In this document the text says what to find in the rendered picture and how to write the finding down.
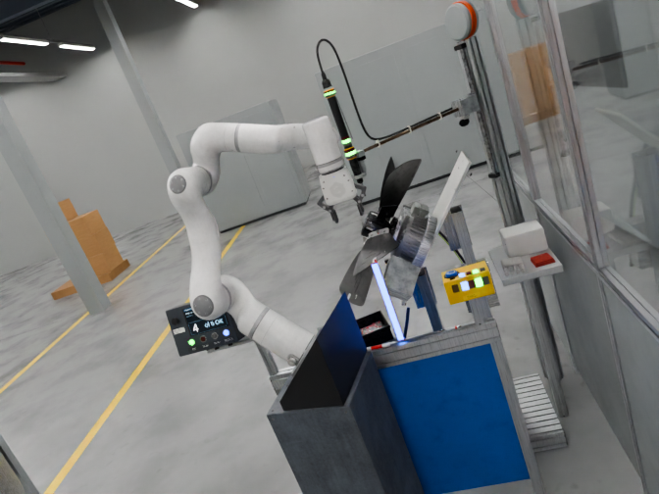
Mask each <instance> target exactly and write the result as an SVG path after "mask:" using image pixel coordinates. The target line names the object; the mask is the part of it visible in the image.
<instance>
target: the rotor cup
mask: <svg viewBox="0 0 659 494"><path fill-rule="evenodd" d="M372 213H374V214H378V213H376V212H374V211H369V213H368V215H367V217H366V219H365V222H364V224H363V227H362V230H361V235H362V236H364V237H367V238H369V233H371V232H374V231H376V230H380V229H384V228H388V229H389V233H390V234H391V235H392V236H393V234H394V231H395V229H396V227H397V223H398V218H397V217H393V218H392V220H391V222H390V221H388V220H387V219H386V218H385V219H377V216H376V215H374V214H372ZM366 227H369V228H371V229H372V230H369V229H367V228H366Z"/></svg>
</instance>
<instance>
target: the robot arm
mask: <svg viewBox="0 0 659 494"><path fill-rule="evenodd" d="M338 141H339V133H338V131H337V130H336V129H335V128H334V127H333V126H331V125H330V120H329V118H328V117H327V116H322V117H318V118H315V119H313V120H310V121H308V122H306V123H289V124H279V125H268V124H253V123H204V124H202V125H201V126H199V127H198V129H197V130H196V131H195V133H194V135H193V137H192V139H191V143H190V152H191V155H192V159H193V165H192V167H190V168H182V169H178V170H176V171H174V172H173V173H172V174H171V175H170V176H169V179H168V183H167V187H168V193H169V197H170V200H171V202H172V204H173V205H174V207H175V208H176V210H177V212H178V213H179V215H180V216H181V218H182V220H183V222H184V224H185V227H186V230H187V235H188V240H189V244H190V249H191V259H192V262H191V274H190V285H189V300H190V306H191V309H192V311H193V312H194V314H195V315H196V316H197V317H198V318H200V319H202V320H206V321H210V320H214V319H216V318H218V317H220V316H221V315H222V314H224V313H225V312H228V313H229V314H230V315H231V316H232V317H233V318H234V320H235V322H236V325H237V328H238V330H239V331H240V332H241V333H242V334H244V335H245V336H247V337H248V338H250V339H252V340H253V341H255V342H257V343H258V344H260V345H261V346H263V347H265V348H266V349H268V350H270V351H271V352H273V353H275V354H276V355H278V356H280V357H281V358H283V359H284V360H286V361H287V362H288V364H289V365H290V366H292V367H294V366H296V368H295V370H294V371H292V372H291V376H292V377H294V376H295V375H296V373H297V371H298V369H299V368H300V366H301V364H302V362H303V361H304V359H305V357H306V356H307V354H308V352H309V350H310V349H311V347H312V345H313V343H314V342H315V340H316V338H317V337H318V335H319V333H320V332H321V330H322V327H321V326H320V327H318V328H317V330H318V331H317V333H316V335H314V334H313V333H311V332H309V331H308V330H306V329H304V328H303V327H301V326H299V325H298V324H296V323H294V322H293V321H290V320H289V319H287V318H285V317H284V316H282V315H280V314H279V313H277V312H275V311H274V310H272V309H270V308H269V307H267V306H265V305H264V304H262V303H260V302H259V301H258V300H257V299H256V298H255V297H254V296H253V294H252V293H251V291H250V290H249V289H248V287H247V286H246V285H245V284H244V283H243V282H242V281H240V280H239V279H237V278H236V277H233V276H231V275H227V274H223V275H221V259H222V247H221V240H220V235H219V230H218V225H217V222H216V220H215V218H214V216H213V215H212V213H211V212H210V210H209V209H208V207H207V205H206V204H205V202H204V200H203V196H205V195H208V194H210V193H211V192H212V191H213V190H214V189H215V188H216V186H217V184H218V182H219V179H220V173H221V170H220V155H221V153H222V152H240V153H261V154H276V153H281V152H285V151H290V150H297V149H311V152H312V155H313V158H314V160H315V163H316V171H319V172H320V173H321V175H320V176H319V178H320V184H321V187H322V191H323V196H322V197H321V198H320V200H319V201H318V203H317V205H318V206H320V207H321V208H323V209H324V210H326V211H328V212H329V213H330V215H331V217H332V220H333V221H334V222H335V223H338V217H337V214H336V211H335V210H334V209H333V205H335V204H338V203H341V202H344V201H348V200H350V199H353V200H355V201H356V202H357V207H358V210H359V213H360V216H363V212H365V211H364V207H363V205H362V200H363V198H364V196H365V192H366V189H367V187H366V186H364V185H360V184H357V183H354V181H353V179H352V177H351V174H350V172H349V170H348V169H347V168H346V167H345V166H343V164H344V162H343V159H342V156H341V154H340V151H339V148H338V145H337V143H338ZM356 188H357V189H360V190H362V192H361V195H360V196H358V195H357V189H356ZM324 200H326V203H327V204H326V205H325V204H324V203H323V201H324ZM328 205H329V206H328Z"/></svg>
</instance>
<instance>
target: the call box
mask: <svg viewBox="0 0 659 494"><path fill-rule="evenodd" d="M480 268H485V271H483V272H481V271H480ZM454 270H455V271H456V272H457V274H456V275H455V279H452V280H450V278H449V277H446V275H445V274H446V272H442V273H441V275H442V280H443V285H444V288H445V291H446V294H447V298H448V301H449V304H450V305H453V304H457V303H461V302H465V301H469V300H472V299H476V298H480V297H483V296H487V295H491V294H494V293H495V290H494V287H493V283H492V279H491V276H490V272H489V270H488V267H487V265H486V263H485V261H482V262H479V263H475V264H471V265H468V266H465V267H461V268H458V269H454ZM473 270H478V271H479V272H476V273H473ZM469 271H471V273H472V274H469V275H466V272H469ZM459 273H464V275H465V276H461V277H459ZM487 275H488V279H489V282H490V284H487V285H483V283H482V286H479V287H477V286H476V288H472V289H470V287H469V289H468V290H464V291H463V289H462V285H461V282H465V281H467V282H468V281H469V280H472V279H473V280H475V279H476V278H482V277H484V276H487ZM454 284H458V287H459V290H460V292H456V293H453V290H452V287H451V285H454Z"/></svg>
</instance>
